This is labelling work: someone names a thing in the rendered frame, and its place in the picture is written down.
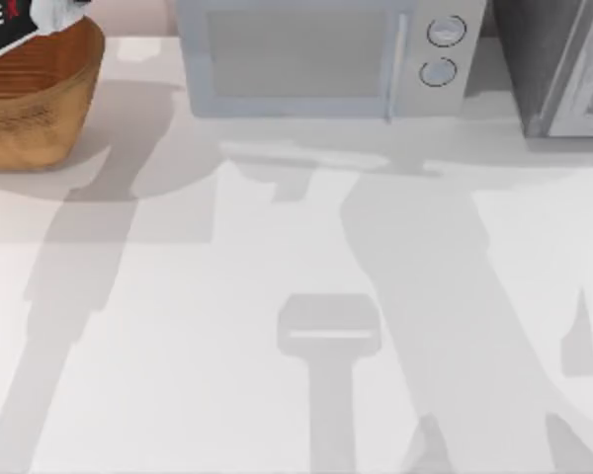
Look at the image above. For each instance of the microwave door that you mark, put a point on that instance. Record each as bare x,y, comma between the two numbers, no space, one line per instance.
296,54

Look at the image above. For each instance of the brown wicker basket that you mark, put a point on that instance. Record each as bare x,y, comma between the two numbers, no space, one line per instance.
39,99

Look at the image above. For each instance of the round microwave knob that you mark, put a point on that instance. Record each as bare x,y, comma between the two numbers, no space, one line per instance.
446,29
438,71

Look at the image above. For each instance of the pale microwave oven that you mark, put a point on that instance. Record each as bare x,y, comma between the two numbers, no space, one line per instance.
326,54

